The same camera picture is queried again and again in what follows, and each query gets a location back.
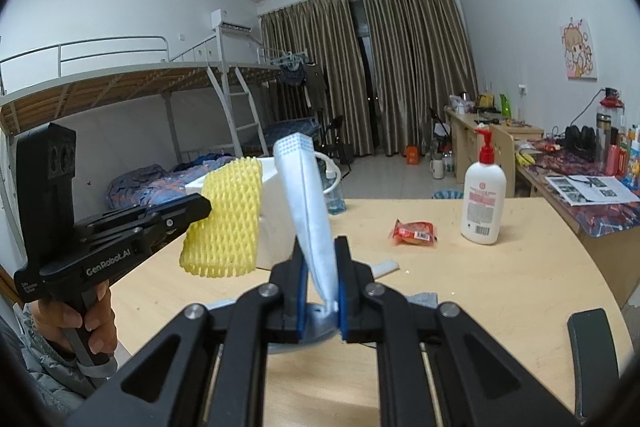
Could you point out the red-lid drinking bottle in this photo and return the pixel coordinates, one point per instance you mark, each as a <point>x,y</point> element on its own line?
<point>611,122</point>

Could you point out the person's left forearm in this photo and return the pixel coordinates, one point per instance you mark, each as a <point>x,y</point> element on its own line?
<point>40,382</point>

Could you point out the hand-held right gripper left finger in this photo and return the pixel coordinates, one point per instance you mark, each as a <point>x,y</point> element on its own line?
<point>302,307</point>

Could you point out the row of toiletry bottles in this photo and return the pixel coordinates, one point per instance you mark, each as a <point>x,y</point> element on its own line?
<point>627,157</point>

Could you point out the metal bunk bed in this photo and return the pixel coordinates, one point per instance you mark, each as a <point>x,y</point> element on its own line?
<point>290,127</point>
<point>100,82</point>

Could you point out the black headphones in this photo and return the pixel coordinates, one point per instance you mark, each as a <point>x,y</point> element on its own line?
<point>580,139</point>

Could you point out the black smartphone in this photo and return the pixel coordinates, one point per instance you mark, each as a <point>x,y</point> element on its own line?
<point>595,357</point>

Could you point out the black folding chair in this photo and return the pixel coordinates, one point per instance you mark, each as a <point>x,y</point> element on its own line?
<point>440,127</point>
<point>336,127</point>

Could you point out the printed paper sheet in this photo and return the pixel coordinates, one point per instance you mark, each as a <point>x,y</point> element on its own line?
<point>590,189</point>

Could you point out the blue face mask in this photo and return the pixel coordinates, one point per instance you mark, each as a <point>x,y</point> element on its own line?
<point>310,227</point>

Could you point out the brown curtain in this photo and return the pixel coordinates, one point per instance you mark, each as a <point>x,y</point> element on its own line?
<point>425,57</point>
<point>325,57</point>

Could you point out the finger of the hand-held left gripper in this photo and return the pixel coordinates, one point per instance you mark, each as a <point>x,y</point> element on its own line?
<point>165,207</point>
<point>170,229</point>

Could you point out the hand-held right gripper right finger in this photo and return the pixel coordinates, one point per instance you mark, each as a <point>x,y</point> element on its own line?
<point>342,307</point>

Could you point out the dark green hanging shirt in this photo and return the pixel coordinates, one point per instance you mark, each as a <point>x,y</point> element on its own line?
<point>315,82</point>

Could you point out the yellow black box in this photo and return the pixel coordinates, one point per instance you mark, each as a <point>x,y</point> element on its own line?
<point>485,102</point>

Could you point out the dark blue hanging garment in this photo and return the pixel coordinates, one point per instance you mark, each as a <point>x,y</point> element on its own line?
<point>292,74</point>

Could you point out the white foam box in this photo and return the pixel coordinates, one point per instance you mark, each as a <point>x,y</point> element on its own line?
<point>275,227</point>

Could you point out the blue patterned quilt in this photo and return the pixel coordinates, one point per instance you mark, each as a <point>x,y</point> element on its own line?
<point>145,187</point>

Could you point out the orange plastic container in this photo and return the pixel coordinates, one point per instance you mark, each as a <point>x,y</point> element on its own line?
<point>412,156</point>

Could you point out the pink cartoon wall poster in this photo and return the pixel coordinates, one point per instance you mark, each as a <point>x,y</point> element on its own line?
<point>580,52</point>

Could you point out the white air conditioner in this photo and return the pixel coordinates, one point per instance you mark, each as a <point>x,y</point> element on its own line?
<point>232,18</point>

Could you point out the clear blue spray bottle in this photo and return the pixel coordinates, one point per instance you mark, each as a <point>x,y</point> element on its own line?
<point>336,202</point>

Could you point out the person's left hand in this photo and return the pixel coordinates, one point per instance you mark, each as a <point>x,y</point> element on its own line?
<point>100,327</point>

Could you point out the yellow foam fruit net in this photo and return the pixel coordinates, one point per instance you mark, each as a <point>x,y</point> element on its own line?
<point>225,217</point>

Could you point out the red snack packet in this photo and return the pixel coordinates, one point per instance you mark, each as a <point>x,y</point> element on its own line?
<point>412,234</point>

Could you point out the desk with patterned cover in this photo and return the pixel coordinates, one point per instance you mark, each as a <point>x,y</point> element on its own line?
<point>610,217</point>

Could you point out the white lotion pump bottle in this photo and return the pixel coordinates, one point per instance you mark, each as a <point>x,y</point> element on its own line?
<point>482,202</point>

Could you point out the bright green container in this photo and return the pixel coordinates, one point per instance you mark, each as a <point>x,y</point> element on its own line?
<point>506,107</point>

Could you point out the grey sock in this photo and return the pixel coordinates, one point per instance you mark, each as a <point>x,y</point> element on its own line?
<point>425,298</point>

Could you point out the wooden desk with drawers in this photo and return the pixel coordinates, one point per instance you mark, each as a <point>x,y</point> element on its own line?
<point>462,147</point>

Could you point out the white bunk bed ladder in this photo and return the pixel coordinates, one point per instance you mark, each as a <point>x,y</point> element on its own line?
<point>248,125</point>

